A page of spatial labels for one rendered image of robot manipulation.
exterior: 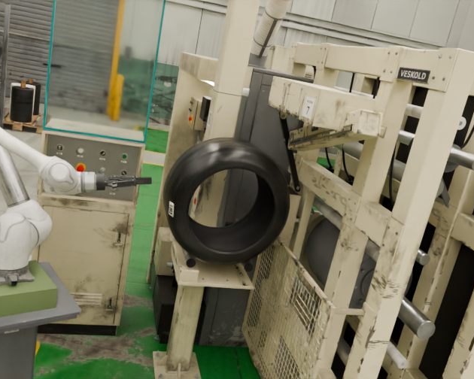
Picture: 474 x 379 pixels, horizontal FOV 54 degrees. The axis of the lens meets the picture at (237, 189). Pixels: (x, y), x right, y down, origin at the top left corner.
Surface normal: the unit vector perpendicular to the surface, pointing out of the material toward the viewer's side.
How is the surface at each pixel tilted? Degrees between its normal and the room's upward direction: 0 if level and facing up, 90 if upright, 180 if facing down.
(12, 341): 90
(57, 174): 67
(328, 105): 90
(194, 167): 61
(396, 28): 90
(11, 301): 90
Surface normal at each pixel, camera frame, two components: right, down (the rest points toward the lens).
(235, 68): 0.22, 0.30
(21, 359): 0.59, 0.33
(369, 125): 0.27, 0.00
